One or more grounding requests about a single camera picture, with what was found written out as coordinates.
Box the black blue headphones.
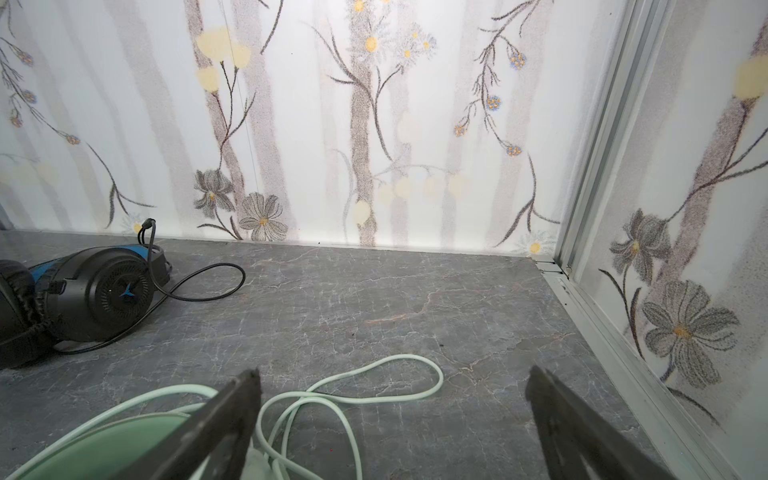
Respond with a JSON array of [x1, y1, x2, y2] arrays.
[[1, 245, 172, 369]]

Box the black headphone cable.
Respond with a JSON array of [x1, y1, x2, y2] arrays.
[[53, 218, 247, 356]]

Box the right corner aluminium profile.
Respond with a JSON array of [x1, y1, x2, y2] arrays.
[[537, 1, 737, 479]]

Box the mint green headphones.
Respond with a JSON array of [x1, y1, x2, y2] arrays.
[[10, 412, 189, 479]]

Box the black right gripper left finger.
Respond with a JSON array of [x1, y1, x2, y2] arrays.
[[115, 369, 262, 479]]

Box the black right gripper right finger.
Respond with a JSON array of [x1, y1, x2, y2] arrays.
[[525, 366, 673, 479]]

